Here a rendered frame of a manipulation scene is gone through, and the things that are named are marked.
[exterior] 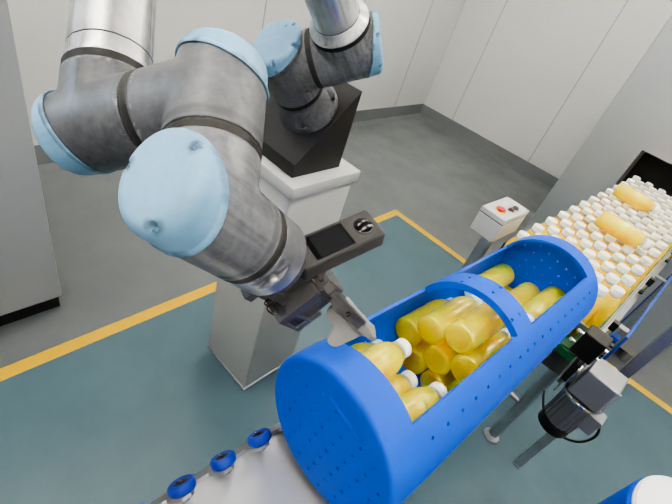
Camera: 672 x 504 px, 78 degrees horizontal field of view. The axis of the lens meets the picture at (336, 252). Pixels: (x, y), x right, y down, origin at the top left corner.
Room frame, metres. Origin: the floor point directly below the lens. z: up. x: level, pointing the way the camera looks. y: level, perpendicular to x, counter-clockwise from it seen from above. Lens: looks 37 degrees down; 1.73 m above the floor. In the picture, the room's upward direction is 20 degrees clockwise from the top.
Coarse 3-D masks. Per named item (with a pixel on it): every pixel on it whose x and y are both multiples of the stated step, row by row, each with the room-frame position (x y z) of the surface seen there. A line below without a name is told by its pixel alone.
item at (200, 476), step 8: (280, 424) 0.45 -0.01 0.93; (272, 432) 0.43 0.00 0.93; (240, 448) 0.38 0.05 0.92; (248, 448) 0.38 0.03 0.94; (256, 448) 0.38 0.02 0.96; (264, 448) 0.38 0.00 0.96; (200, 472) 0.32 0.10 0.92; (208, 472) 0.32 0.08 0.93; (216, 472) 0.32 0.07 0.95; (224, 472) 0.32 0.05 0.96; (200, 480) 0.30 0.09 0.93; (160, 496) 0.27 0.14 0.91; (168, 496) 0.27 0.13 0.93; (184, 496) 0.26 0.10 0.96
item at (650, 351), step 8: (664, 336) 1.19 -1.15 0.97; (648, 344) 1.22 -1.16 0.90; (656, 344) 1.19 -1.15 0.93; (664, 344) 1.18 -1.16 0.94; (640, 352) 1.20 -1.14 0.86; (648, 352) 1.19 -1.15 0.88; (656, 352) 1.18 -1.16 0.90; (632, 360) 1.19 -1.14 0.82; (640, 360) 1.18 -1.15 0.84; (648, 360) 1.17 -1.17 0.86; (624, 368) 1.19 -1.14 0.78; (632, 368) 1.18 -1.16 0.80; (640, 368) 1.17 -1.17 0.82; (536, 440) 1.22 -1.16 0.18; (544, 440) 1.18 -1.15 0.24; (552, 440) 1.17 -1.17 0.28; (528, 448) 1.20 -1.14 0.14; (536, 448) 1.18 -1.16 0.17; (520, 456) 1.19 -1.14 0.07; (528, 456) 1.18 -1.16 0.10; (520, 464) 1.18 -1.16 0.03
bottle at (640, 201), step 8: (624, 184) 2.01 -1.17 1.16; (616, 192) 1.99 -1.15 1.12; (624, 192) 1.98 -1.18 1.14; (632, 192) 1.97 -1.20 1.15; (640, 192) 1.97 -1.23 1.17; (624, 200) 1.97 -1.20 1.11; (632, 200) 1.95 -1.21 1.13; (640, 200) 1.93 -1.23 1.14; (648, 200) 1.93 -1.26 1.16; (640, 208) 1.92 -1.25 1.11; (648, 208) 1.91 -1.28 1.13
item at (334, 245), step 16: (336, 224) 0.42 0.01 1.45; (352, 224) 0.43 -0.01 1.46; (368, 224) 0.42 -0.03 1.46; (320, 240) 0.39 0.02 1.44; (336, 240) 0.40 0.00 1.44; (352, 240) 0.40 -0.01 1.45; (368, 240) 0.41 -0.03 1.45; (320, 256) 0.37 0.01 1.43; (336, 256) 0.38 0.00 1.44; (352, 256) 0.40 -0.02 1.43; (304, 272) 0.35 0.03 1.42; (320, 272) 0.37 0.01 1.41
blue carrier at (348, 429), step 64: (512, 256) 1.12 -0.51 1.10; (576, 256) 1.00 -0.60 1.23; (384, 320) 0.68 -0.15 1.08; (512, 320) 0.66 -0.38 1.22; (576, 320) 0.85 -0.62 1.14; (320, 384) 0.39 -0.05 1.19; (384, 384) 0.39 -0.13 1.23; (512, 384) 0.57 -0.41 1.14; (320, 448) 0.36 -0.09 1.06; (384, 448) 0.31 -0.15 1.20; (448, 448) 0.39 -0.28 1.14
